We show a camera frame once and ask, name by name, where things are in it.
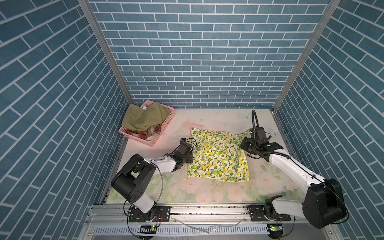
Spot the lemon print skirt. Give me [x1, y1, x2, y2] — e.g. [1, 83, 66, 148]
[187, 128, 251, 183]

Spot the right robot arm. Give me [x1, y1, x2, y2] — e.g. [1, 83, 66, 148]
[240, 127, 350, 229]

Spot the pink perforated plastic basket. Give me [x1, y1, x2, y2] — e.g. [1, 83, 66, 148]
[119, 101, 175, 147]

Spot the red patterned skirt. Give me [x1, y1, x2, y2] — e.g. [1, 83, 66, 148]
[130, 125, 162, 141]

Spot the olive green skirt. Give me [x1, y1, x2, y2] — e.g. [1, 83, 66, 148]
[122, 103, 171, 131]

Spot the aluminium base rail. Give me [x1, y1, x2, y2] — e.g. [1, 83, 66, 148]
[79, 203, 342, 240]

